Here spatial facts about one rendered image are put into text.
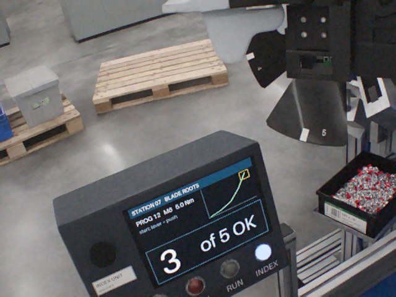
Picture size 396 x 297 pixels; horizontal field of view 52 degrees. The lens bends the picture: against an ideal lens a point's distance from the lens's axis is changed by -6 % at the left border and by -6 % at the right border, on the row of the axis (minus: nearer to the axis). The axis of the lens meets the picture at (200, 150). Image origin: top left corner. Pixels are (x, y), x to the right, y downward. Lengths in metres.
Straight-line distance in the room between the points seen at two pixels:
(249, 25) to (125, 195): 0.25
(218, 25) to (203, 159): 0.23
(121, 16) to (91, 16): 0.44
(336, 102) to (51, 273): 1.75
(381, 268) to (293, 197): 1.52
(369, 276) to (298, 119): 0.45
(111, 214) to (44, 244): 2.12
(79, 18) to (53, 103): 2.89
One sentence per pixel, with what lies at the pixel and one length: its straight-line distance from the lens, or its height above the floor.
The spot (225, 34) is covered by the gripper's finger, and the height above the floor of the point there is 1.43.
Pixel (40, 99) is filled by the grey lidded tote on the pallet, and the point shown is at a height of 0.36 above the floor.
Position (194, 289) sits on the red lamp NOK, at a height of 1.12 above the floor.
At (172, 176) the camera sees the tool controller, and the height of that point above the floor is 1.25.
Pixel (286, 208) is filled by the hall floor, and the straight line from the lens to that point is 2.35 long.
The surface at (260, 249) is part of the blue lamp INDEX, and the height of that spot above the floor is 1.13.
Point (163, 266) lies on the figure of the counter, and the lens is 0.53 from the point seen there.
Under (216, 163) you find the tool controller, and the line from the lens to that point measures 0.51.
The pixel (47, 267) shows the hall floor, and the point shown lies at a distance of 2.44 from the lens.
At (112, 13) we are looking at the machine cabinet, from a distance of 6.47.
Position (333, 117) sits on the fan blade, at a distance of 1.14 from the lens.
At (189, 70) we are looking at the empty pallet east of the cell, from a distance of 3.91.
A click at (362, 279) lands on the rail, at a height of 0.83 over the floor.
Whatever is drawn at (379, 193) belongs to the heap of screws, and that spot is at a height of 0.85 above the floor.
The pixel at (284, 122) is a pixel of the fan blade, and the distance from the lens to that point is 1.15.
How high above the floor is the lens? 1.53
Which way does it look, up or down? 31 degrees down
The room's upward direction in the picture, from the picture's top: 12 degrees counter-clockwise
